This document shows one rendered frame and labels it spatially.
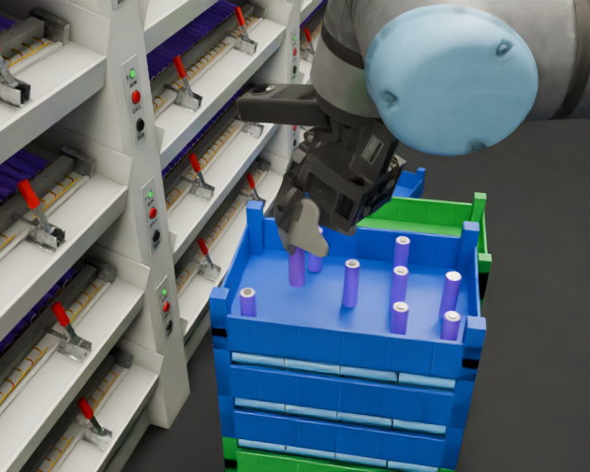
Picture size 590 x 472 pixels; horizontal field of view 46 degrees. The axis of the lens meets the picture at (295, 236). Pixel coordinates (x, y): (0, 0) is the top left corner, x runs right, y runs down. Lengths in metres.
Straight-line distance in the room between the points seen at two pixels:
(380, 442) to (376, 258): 0.24
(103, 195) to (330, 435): 0.45
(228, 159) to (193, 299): 0.29
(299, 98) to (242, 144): 0.86
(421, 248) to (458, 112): 0.53
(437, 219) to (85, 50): 0.70
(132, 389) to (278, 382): 0.45
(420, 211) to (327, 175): 0.69
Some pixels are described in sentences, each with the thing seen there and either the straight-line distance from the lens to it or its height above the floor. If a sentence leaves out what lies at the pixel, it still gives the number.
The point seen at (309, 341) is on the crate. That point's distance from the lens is 0.79.
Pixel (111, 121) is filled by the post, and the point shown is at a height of 0.64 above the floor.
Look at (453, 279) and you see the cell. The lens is 0.83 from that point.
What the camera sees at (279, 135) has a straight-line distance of 1.72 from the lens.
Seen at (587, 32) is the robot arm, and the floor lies 0.93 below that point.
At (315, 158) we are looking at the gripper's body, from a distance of 0.62.
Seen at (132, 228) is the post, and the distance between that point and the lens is 1.07.
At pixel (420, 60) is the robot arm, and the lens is 0.40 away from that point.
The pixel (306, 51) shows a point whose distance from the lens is 1.90.
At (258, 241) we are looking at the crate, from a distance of 0.94.
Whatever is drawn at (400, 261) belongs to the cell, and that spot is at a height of 0.52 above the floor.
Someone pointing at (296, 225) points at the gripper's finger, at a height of 0.67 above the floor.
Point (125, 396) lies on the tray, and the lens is 1.23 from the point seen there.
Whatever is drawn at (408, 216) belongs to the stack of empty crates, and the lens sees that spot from 1.31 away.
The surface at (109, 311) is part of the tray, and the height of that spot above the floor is 0.35.
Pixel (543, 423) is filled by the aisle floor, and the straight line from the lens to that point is 1.45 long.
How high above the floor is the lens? 1.06
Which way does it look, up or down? 36 degrees down
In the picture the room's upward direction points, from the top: straight up
